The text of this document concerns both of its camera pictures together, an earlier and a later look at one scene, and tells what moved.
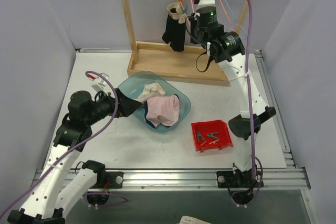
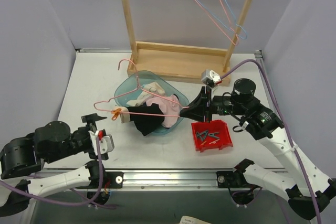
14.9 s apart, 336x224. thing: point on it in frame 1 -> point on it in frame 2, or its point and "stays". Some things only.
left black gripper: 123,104 -> 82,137
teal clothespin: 211,135 stays
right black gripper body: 193,28 -> 206,105
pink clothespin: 213,142 stays
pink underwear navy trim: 163,109 stays
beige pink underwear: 151,89 stays
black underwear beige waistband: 175,32 -> 145,123
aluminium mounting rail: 200,179 stays
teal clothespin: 185,11 -> 202,134
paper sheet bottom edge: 189,220 stays
